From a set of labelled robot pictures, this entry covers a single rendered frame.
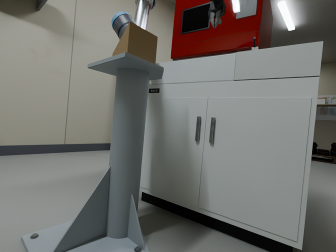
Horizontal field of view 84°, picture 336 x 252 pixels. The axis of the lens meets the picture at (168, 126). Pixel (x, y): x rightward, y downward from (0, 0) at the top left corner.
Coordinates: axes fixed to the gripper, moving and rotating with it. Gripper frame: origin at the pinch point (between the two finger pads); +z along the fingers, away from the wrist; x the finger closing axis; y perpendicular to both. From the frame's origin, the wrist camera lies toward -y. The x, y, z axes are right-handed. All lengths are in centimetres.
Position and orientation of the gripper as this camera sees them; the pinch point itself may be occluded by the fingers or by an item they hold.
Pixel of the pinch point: (214, 25)
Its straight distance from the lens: 125.8
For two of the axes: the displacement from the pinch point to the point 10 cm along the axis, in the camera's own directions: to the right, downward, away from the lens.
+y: 5.5, 0.4, 8.3
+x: -8.3, -0.9, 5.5
